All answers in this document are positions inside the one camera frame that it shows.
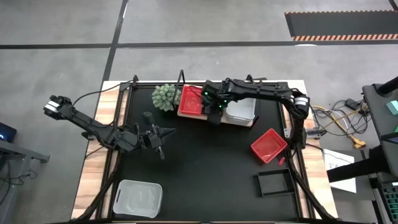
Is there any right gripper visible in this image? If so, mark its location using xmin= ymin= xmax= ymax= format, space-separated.
xmin=201 ymin=79 xmax=230 ymax=126

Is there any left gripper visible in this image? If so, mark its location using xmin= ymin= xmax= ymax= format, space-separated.
xmin=139 ymin=111 xmax=177 ymax=160

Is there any red plastic mesh basket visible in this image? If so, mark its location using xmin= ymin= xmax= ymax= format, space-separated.
xmin=250 ymin=128 xmax=289 ymax=164
xmin=178 ymin=84 xmax=205 ymax=116

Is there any black-framed wooden shelf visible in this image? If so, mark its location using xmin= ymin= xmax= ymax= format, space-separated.
xmin=175 ymin=68 xmax=259 ymax=128

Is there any green potted artificial plant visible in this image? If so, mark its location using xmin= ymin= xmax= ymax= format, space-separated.
xmin=151 ymin=83 xmax=182 ymax=112

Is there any black table mat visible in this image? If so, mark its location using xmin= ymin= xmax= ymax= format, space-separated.
xmin=113 ymin=86 xmax=299 ymax=222

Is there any black plastic mesh basket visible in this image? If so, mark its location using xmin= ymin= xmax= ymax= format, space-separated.
xmin=256 ymin=167 xmax=295 ymax=198

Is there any grey connector box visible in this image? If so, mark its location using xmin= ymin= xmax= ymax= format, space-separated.
xmin=306 ymin=127 xmax=328 ymax=140

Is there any white paper sheet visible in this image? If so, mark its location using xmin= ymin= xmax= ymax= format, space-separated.
xmin=322 ymin=148 xmax=358 ymax=194

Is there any black power adapter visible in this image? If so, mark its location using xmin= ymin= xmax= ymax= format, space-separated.
xmin=345 ymin=98 xmax=362 ymax=110

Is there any grey metal desk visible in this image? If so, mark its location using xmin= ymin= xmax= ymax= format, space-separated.
xmin=0 ymin=139 xmax=51 ymax=224

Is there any black orange-striped floor ramp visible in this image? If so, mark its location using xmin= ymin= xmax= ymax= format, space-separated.
xmin=285 ymin=11 xmax=398 ymax=42

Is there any black computer tower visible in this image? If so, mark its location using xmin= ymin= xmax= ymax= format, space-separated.
xmin=0 ymin=121 xmax=18 ymax=143

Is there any black support beam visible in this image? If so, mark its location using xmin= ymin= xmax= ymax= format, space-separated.
xmin=326 ymin=145 xmax=393 ymax=184

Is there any grey operator desk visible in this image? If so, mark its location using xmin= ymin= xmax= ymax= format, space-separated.
xmin=361 ymin=83 xmax=398 ymax=178

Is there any black monitor pole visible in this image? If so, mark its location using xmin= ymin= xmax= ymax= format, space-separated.
xmin=376 ymin=75 xmax=398 ymax=96

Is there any green plastic container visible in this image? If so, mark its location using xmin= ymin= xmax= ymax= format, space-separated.
xmin=386 ymin=100 xmax=398 ymax=116

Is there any black computer keyboard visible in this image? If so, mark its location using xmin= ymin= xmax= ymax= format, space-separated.
xmin=381 ymin=182 xmax=398 ymax=215

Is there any long black arm cable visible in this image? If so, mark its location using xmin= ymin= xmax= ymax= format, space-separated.
xmin=72 ymin=80 xmax=134 ymax=106

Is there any black aluminium rig frame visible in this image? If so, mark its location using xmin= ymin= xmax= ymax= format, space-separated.
xmin=70 ymin=73 xmax=340 ymax=224

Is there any yellow cable with plug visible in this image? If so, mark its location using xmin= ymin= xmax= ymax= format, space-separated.
xmin=310 ymin=105 xmax=367 ymax=149

